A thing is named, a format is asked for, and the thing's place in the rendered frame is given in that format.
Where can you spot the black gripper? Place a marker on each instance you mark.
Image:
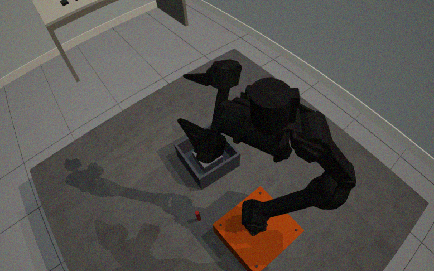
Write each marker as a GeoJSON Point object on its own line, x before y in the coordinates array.
{"type": "Point", "coordinates": [229, 117]}

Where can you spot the red peg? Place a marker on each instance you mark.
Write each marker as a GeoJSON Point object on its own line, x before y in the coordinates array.
{"type": "Point", "coordinates": [198, 215]}

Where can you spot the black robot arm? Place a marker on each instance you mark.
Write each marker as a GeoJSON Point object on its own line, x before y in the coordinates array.
{"type": "Point", "coordinates": [277, 116]}

